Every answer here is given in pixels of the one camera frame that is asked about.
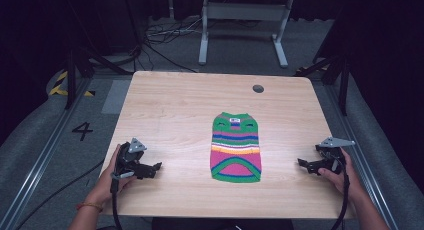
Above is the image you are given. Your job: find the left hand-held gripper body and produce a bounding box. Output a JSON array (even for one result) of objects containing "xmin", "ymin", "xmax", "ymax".
[{"xmin": 114, "ymin": 137, "xmax": 148, "ymax": 190}]

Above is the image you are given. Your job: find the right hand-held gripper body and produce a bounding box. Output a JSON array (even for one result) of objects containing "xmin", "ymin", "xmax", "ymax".
[{"xmin": 314, "ymin": 136, "xmax": 356, "ymax": 176}]

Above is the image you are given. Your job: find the striped knitted pet sweater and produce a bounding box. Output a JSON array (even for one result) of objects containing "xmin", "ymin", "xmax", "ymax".
[{"xmin": 209, "ymin": 111, "xmax": 263, "ymax": 184}]

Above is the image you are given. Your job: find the person's left hand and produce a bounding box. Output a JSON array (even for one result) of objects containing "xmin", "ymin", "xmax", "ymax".
[{"xmin": 85, "ymin": 143, "xmax": 138, "ymax": 207}]

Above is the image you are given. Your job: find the person's right hand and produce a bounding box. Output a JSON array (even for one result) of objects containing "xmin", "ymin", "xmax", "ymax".
[{"xmin": 317, "ymin": 147, "xmax": 367, "ymax": 202}]

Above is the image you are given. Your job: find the black metal stand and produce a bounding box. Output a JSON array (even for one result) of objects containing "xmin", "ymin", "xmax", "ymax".
[
  {"xmin": 293, "ymin": 54, "xmax": 351, "ymax": 117},
  {"xmin": 63, "ymin": 46, "xmax": 134, "ymax": 111}
]

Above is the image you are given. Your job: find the person's dark clothing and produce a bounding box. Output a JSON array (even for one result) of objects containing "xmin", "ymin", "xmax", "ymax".
[{"xmin": 151, "ymin": 217, "xmax": 295, "ymax": 230}]

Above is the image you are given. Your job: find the metal floor rail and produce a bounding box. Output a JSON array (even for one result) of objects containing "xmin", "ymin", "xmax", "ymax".
[
  {"xmin": 324, "ymin": 84, "xmax": 401, "ymax": 230},
  {"xmin": 0, "ymin": 77, "xmax": 93, "ymax": 230}
]

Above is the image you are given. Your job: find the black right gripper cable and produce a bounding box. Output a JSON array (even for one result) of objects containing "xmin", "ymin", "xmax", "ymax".
[{"xmin": 329, "ymin": 155, "xmax": 352, "ymax": 230}]

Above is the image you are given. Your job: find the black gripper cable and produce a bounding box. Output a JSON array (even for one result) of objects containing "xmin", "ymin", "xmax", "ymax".
[
  {"xmin": 329, "ymin": 155, "xmax": 352, "ymax": 230},
  {"xmin": 110, "ymin": 171, "xmax": 136, "ymax": 230}
]

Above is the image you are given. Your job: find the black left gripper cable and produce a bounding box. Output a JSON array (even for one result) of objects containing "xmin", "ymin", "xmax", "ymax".
[{"xmin": 110, "ymin": 171, "xmax": 136, "ymax": 230}]

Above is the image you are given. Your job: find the orange bracelet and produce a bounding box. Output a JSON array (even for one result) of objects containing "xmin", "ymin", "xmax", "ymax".
[{"xmin": 75, "ymin": 201, "xmax": 104, "ymax": 214}]

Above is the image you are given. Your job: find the long black floor cable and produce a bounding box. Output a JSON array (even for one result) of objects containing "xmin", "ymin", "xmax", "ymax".
[{"xmin": 14, "ymin": 158, "xmax": 106, "ymax": 230}]

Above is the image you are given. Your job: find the tangle of floor cables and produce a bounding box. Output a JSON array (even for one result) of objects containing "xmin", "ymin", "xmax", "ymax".
[{"xmin": 133, "ymin": 16, "xmax": 204, "ymax": 74}]

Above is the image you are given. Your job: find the white metal desk frame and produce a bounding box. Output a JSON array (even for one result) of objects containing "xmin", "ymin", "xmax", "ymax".
[{"xmin": 197, "ymin": 0, "xmax": 294, "ymax": 69}]

